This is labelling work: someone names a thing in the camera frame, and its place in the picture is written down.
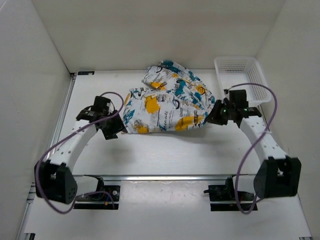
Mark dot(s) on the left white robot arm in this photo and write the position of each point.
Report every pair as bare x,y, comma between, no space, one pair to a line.
54,179

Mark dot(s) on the aluminium frame rail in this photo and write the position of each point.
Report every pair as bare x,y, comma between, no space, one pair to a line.
162,180

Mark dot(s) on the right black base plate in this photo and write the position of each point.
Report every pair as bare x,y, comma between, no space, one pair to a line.
222,198

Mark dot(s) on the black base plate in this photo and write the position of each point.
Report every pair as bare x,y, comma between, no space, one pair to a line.
109,200
222,198

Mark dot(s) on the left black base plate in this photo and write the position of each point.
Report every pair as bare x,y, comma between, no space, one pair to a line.
109,200

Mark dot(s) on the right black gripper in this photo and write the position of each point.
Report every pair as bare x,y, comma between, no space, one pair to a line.
213,117

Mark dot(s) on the white yellow teal printed shorts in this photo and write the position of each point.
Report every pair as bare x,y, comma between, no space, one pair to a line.
174,99

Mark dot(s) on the small black label tag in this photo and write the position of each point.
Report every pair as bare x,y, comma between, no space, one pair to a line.
85,73

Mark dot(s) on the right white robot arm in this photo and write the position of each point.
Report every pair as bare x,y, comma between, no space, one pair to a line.
279,174

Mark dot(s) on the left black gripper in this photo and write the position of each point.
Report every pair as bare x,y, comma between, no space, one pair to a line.
118,126

